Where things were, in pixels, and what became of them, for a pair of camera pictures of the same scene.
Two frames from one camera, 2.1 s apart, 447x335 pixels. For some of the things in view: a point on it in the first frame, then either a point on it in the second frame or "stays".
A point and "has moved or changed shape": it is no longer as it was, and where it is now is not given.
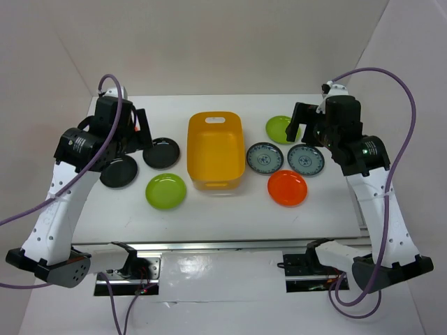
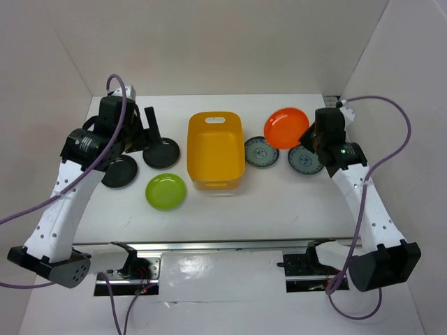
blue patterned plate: x=306 y=160 stays
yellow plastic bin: x=215 y=150 stays
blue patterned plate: x=265 y=158 has moved or changed shape
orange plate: x=288 y=188 to x=283 y=128
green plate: x=165 y=191 stays
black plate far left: x=119 y=173 stays
